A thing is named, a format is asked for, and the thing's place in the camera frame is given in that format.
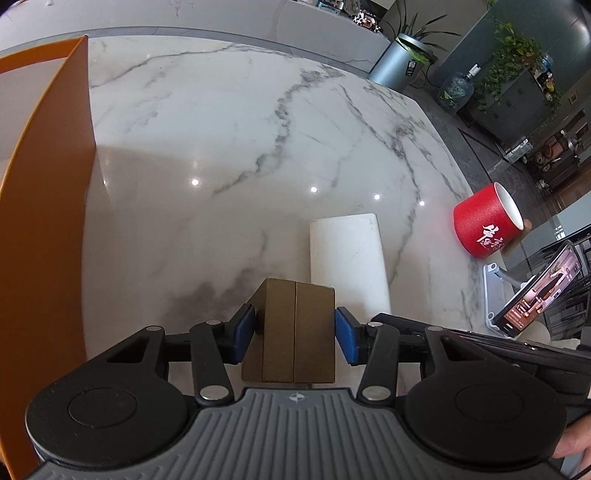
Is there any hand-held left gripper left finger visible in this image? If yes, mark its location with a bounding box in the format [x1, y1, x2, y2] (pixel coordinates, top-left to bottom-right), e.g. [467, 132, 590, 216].
[104, 304, 257, 407]

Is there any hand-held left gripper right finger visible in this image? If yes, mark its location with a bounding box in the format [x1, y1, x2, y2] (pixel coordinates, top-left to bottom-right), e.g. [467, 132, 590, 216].
[335, 306, 485, 407]

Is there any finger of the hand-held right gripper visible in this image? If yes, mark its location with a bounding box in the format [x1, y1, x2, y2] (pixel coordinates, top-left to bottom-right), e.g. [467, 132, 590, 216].
[369, 312, 444, 335]

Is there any brown box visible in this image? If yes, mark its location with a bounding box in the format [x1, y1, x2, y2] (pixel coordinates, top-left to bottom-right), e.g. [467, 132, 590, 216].
[241, 277, 336, 385]

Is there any person's right hand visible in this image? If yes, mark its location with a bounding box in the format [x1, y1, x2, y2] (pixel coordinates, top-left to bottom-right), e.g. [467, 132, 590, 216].
[551, 415, 591, 460]

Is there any smartphone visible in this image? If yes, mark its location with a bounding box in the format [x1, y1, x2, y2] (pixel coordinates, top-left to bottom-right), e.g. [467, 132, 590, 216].
[495, 242, 587, 335]

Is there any long cream box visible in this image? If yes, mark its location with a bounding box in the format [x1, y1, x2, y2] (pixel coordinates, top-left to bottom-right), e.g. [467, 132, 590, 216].
[308, 213, 392, 320]

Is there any red cup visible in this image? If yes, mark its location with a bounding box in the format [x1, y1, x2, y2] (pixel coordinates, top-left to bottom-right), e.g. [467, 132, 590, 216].
[452, 181, 525, 258]

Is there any wooden tea table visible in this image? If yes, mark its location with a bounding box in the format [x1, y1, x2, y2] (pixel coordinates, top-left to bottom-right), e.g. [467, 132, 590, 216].
[531, 111, 591, 195]

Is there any clear water jug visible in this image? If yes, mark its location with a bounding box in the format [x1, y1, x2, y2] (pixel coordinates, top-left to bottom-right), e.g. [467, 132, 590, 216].
[436, 65, 481, 112]

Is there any grey cabinet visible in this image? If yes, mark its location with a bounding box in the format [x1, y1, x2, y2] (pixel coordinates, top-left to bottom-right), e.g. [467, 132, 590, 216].
[471, 69, 561, 145]

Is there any potted plant grey pot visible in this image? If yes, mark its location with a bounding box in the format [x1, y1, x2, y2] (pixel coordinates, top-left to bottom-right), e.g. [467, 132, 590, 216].
[368, 0, 462, 90]

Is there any trailing green plant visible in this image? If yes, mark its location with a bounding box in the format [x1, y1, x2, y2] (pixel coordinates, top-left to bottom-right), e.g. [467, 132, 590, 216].
[475, 18, 561, 112]

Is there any white counter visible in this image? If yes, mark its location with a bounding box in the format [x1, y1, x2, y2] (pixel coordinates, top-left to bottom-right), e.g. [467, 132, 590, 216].
[0, 0, 404, 75]

